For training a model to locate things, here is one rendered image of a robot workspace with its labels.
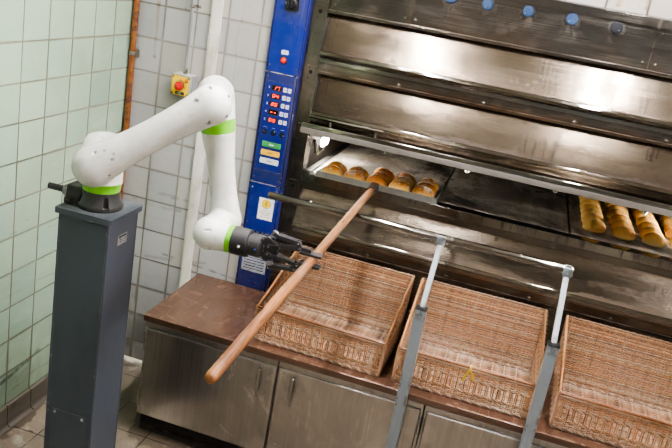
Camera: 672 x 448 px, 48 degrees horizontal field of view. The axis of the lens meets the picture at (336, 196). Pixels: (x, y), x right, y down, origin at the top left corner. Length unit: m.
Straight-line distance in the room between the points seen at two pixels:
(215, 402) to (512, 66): 1.85
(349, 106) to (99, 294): 1.34
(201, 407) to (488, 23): 1.99
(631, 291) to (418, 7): 1.47
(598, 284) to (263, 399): 1.47
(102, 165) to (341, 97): 1.30
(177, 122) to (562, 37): 1.61
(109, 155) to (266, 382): 1.27
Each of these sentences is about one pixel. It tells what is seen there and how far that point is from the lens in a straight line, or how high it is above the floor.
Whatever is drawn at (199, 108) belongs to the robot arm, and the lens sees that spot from 2.28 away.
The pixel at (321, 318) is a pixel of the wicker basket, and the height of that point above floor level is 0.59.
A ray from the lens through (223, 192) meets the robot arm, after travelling 2.52.
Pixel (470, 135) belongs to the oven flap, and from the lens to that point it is 3.21.
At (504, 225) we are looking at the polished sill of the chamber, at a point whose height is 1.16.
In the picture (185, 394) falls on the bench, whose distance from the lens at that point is 3.37.
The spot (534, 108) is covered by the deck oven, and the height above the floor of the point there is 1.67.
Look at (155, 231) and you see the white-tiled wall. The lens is 3.79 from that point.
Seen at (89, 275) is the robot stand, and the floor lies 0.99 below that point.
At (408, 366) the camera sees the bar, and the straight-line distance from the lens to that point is 2.91.
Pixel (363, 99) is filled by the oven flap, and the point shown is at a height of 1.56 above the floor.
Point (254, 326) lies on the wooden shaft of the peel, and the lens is 1.92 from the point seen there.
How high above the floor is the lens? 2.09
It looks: 17 degrees down
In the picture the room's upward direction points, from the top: 10 degrees clockwise
